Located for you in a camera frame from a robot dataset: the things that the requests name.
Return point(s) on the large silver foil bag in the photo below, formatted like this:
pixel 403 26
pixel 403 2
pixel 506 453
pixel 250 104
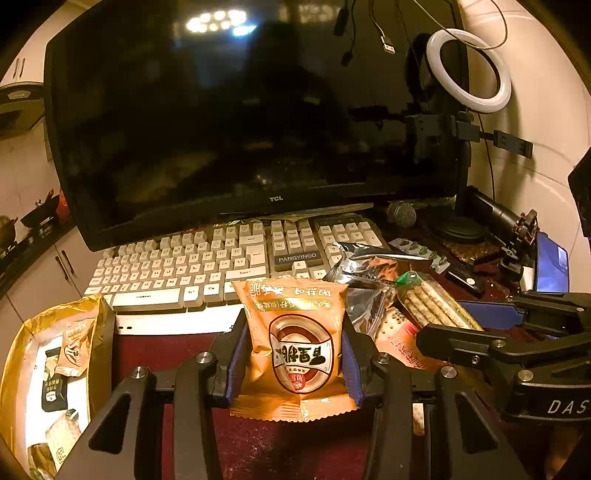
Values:
pixel 364 263

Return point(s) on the black microphone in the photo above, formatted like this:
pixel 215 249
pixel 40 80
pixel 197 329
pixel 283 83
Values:
pixel 401 214

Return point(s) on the black frying pan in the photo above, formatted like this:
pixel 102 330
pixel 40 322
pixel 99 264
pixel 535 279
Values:
pixel 41 214

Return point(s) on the kitchen counter cabinet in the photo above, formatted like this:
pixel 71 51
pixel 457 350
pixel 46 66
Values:
pixel 41 277

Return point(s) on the orange white cracker packet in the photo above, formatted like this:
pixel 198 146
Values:
pixel 399 344

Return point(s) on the gold snack box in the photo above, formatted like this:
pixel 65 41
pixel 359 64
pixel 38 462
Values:
pixel 99 318

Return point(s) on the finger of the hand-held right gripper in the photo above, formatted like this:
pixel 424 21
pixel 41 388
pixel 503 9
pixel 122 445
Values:
pixel 461 344
pixel 489 311

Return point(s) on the pale cracker packet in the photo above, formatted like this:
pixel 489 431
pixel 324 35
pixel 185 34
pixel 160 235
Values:
pixel 62 434

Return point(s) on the biscuit stick packet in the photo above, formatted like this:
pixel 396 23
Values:
pixel 434 300

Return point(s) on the black phone clamp mount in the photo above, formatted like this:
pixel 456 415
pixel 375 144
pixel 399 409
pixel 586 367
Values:
pixel 519 249

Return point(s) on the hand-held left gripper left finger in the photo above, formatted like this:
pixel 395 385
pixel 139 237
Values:
pixel 238 369

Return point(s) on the small orange snack packet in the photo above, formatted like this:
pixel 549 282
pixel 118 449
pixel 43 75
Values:
pixel 76 348

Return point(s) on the yellow snack packet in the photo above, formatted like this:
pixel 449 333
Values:
pixel 41 461

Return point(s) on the green pill blister pack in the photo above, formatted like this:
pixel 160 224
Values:
pixel 422 251

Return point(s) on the phone with lit screen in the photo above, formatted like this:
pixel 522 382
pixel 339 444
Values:
pixel 551 263

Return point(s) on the black cylinder device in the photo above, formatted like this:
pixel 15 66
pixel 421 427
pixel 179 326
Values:
pixel 494 212

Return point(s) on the small silver foil packet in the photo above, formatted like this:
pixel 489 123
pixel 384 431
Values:
pixel 367 302

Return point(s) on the black monitor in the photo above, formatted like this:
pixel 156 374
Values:
pixel 231 115

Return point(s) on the white wall cabinet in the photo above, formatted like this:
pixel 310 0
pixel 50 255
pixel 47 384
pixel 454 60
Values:
pixel 23 69

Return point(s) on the papers under monitor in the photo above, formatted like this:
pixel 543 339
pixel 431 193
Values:
pixel 318 210

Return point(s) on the dark red tablecloth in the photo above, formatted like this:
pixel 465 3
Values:
pixel 295 447

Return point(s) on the brown patterned mat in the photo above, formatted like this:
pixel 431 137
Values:
pixel 480 251

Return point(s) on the range hood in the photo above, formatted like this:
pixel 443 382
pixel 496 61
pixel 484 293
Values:
pixel 21 108

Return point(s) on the white grey keyboard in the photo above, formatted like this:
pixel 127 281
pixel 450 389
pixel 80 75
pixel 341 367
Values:
pixel 184 267

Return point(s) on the black snack packet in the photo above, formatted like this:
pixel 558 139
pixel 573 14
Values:
pixel 54 392

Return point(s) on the steel lidded wok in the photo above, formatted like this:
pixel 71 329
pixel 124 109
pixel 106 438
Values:
pixel 7 230

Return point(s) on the orange round-print snack packet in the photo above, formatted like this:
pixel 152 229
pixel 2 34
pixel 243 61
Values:
pixel 295 350

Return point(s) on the small black device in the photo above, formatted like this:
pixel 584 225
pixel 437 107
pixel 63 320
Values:
pixel 464 279

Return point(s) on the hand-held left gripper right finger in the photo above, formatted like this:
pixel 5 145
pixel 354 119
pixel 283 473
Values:
pixel 350 374

